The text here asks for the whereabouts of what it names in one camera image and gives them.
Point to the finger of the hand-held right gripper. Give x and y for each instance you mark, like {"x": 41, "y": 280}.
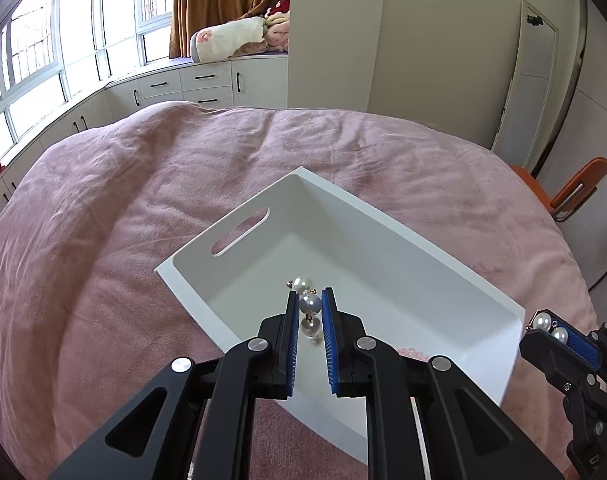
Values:
{"x": 548, "y": 355}
{"x": 581, "y": 346}

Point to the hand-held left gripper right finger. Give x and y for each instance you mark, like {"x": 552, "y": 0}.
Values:
{"x": 329, "y": 345}

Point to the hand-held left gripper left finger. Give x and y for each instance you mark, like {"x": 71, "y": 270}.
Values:
{"x": 289, "y": 345}

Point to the pearl drop earring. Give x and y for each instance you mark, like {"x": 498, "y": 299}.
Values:
{"x": 311, "y": 304}
{"x": 551, "y": 327}

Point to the white storage box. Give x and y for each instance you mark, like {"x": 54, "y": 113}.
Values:
{"x": 383, "y": 260}

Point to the orange chair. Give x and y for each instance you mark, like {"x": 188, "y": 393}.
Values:
{"x": 581, "y": 180}

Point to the pink bed blanket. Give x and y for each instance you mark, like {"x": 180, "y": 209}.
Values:
{"x": 108, "y": 240}

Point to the white door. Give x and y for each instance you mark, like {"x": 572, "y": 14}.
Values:
{"x": 526, "y": 90}

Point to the white window cabinets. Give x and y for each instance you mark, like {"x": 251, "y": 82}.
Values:
{"x": 158, "y": 87}

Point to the pink folded blanket pile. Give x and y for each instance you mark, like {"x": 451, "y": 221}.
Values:
{"x": 276, "y": 37}

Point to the rolled white flowered blanket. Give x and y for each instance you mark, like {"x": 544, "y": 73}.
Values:
{"x": 223, "y": 40}

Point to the red cloth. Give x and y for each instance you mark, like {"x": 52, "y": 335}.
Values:
{"x": 278, "y": 8}

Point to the large bay window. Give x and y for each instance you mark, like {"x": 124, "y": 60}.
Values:
{"x": 78, "y": 25}

